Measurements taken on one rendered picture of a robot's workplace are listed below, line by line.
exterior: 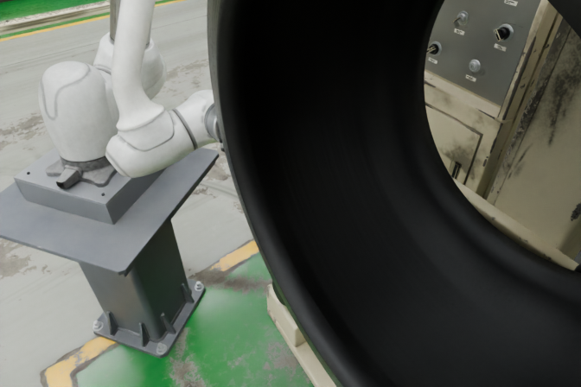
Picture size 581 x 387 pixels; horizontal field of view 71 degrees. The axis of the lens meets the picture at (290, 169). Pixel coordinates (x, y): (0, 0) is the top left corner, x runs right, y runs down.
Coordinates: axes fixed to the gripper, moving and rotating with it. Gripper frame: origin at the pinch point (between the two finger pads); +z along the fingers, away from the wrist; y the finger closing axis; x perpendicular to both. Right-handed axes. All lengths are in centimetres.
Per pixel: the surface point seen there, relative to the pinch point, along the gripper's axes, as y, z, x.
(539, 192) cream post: 26.7, 26.7, 7.1
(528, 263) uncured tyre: 16.6, 31.8, 11.6
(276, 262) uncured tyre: -12.2, 17.3, 4.9
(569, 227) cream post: 26.9, 31.2, 11.1
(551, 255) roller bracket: 24.9, 30.5, 15.3
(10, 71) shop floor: -58, -344, 13
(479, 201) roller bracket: 25.5, 18.0, 12.0
